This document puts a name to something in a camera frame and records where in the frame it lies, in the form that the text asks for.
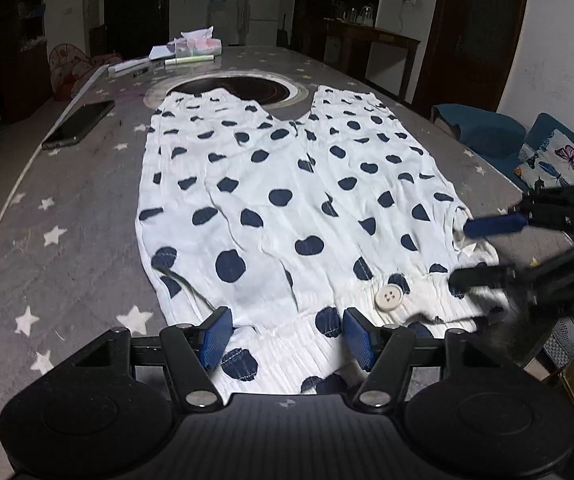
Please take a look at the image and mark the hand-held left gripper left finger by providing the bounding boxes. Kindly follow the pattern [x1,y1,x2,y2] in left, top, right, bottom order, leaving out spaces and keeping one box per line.
[69,306,234,409]

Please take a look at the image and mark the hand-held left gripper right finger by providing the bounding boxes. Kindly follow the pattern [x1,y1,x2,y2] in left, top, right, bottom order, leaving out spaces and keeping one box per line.
[342,307,504,411]

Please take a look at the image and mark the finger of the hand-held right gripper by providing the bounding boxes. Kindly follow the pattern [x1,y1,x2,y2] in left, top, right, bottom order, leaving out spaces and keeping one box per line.
[463,187,574,239]
[448,247,574,312]

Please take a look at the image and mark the white navy polka dot pants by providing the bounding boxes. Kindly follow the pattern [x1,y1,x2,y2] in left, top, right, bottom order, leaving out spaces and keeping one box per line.
[134,85,512,397]

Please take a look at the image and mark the butterfly print pillow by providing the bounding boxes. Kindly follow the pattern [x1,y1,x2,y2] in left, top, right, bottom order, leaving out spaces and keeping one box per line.
[513,128,574,192]

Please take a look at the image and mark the blue cloth covered seat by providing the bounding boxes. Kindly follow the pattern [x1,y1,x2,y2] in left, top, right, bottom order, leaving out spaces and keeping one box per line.
[431,103,527,162]

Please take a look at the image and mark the blue sofa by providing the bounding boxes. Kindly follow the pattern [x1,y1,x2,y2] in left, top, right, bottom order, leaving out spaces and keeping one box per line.
[497,112,574,196]

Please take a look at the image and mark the brown wooden door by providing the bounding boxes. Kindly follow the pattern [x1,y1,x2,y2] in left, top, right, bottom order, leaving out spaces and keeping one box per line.
[411,0,534,117]

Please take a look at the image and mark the grey star-print tablecloth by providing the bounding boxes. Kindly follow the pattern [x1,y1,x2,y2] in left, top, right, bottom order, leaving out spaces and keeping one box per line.
[0,45,565,461]

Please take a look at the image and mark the wooden side table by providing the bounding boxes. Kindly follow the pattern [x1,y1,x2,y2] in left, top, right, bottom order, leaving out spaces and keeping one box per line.
[322,18,421,102]

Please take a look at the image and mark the glass jars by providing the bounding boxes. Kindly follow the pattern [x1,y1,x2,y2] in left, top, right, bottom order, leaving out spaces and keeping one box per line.
[331,2,376,26]

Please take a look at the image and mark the round built-in hot plate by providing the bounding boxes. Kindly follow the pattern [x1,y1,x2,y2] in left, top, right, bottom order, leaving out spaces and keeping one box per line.
[144,70,310,109]

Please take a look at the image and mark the black smartphone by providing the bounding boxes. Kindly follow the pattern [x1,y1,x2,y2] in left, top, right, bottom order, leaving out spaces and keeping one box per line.
[41,99,116,150]

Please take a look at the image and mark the pale green marker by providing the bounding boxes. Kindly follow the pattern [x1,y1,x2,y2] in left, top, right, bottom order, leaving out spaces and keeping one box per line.
[164,53,216,66]

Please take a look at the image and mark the long white box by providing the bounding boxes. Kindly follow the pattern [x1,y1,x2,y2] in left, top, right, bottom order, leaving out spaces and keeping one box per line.
[108,57,154,77]

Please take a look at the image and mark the white folded papers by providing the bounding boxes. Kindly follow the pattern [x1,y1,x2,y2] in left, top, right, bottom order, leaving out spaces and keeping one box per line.
[147,40,178,61]

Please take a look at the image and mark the tissue box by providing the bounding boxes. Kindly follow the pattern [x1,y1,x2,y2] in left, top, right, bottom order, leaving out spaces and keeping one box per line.
[174,26,224,60]

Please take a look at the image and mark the patterned play tent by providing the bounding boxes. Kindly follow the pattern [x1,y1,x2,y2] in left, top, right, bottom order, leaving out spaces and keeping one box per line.
[47,42,123,102]

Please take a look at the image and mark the white refrigerator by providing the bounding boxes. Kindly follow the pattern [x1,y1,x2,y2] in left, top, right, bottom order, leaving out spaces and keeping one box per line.
[246,0,284,47]

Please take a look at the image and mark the water dispenser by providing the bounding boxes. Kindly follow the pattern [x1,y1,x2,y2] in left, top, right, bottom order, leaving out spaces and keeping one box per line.
[209,0,241,47]

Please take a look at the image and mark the dark entrance door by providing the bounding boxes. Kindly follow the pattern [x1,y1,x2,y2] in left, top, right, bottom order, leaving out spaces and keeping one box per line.
[102,0,172,57]

